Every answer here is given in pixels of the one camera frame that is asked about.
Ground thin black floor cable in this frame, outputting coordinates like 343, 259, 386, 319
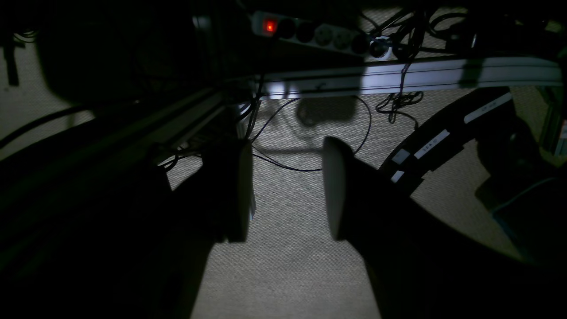
246, 95, 373, 173

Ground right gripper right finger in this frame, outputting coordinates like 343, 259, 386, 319
322, 136, 379, 241

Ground black cable bundle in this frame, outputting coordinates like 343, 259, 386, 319
359, 7, 479, 124

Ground black curved labelled cable conduit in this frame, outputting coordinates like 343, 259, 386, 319
379, 86, 517, 195

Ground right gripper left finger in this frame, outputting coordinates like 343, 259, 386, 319
201, 140, 253, 243

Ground white power strip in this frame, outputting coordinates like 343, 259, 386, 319
250, 12, 393, 61

